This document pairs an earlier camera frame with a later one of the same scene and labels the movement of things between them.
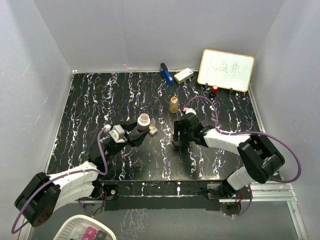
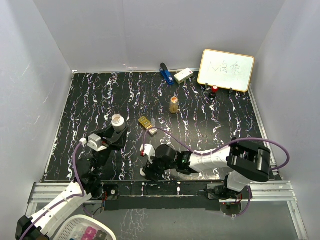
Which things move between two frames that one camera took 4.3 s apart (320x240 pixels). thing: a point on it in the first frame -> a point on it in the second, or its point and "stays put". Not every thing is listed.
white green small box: x=183 y=75 stays put
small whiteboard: x=225 y=70 stays put
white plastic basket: x=74 y=227 stays put
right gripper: x=178 y=135 -> x=149 y=169
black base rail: x=166 y=195 stays put
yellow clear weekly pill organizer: x=153 y=129 stays put
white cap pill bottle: x=143 y=122 -> x=118 y=123
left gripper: x=136 y=139 -> x=118 y=142
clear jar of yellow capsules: x=173 y=106 stays put
